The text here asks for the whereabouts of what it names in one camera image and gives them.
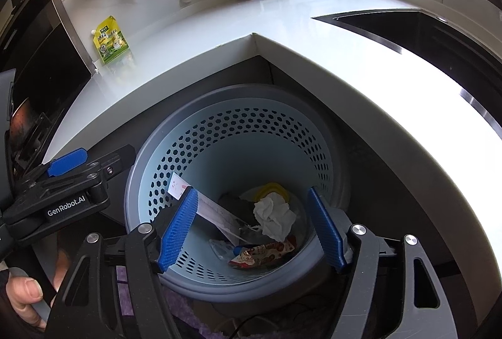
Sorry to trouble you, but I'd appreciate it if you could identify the white tissue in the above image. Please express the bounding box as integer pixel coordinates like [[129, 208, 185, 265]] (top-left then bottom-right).
[[254, 192, 297, 242]]

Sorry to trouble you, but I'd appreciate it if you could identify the pink white package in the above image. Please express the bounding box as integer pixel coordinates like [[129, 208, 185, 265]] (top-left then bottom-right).
[[168, 172, 251, 246]]

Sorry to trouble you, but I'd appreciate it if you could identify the person's left hand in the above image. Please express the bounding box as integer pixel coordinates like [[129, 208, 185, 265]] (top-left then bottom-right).
[[4, 249, 71, 332]]

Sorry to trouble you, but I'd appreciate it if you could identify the red white snack wrapper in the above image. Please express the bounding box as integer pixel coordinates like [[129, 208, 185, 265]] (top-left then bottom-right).
[[228, 240, 298, 270]]

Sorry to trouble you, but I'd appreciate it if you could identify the yellow green refill pouch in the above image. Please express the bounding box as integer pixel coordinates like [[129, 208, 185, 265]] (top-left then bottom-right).
[[91, 15, 129, 65]]

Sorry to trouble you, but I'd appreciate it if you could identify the blue perforated trash bin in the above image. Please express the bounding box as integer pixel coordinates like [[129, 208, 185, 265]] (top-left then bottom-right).
[[124, 84, 350, 303]]

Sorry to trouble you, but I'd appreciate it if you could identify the black stove appliance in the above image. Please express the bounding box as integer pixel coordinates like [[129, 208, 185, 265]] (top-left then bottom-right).
[[1, 0, 93, 179]]

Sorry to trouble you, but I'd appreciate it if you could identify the black kitchen sink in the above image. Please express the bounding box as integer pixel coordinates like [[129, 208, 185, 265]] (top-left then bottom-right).
[[316, 8, 501, 134]]

